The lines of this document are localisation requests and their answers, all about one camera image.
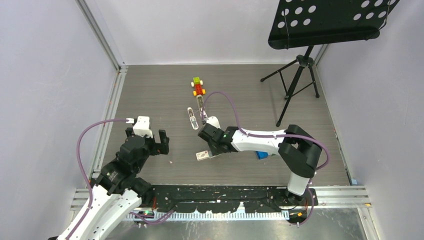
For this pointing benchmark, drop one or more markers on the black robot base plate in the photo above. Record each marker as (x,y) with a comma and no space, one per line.
(219,199)

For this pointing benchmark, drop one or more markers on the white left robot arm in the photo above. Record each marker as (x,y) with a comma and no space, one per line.
(117,190)

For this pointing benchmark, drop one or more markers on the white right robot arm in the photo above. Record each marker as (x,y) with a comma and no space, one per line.
(299,151)

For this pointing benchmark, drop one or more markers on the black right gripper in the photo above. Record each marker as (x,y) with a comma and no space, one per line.
(214,151)

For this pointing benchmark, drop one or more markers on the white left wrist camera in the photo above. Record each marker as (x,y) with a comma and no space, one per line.
(141,126)

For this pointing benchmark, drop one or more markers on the blue green white brick block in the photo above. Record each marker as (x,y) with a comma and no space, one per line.
(261,155)

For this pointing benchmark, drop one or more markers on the white staple box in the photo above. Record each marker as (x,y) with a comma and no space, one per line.
(203,155)

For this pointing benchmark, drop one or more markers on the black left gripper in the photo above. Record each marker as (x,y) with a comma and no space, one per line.
(161,147)

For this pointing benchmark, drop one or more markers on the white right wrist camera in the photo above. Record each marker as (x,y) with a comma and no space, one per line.
(213,120)

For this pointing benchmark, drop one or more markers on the red green toy brick car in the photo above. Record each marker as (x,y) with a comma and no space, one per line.
(197,84)

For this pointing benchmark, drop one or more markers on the black music stand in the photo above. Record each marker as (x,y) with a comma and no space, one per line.
(308,23)

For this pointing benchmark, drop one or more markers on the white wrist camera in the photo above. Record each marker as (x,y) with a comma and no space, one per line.
(141,126)
(213,120)

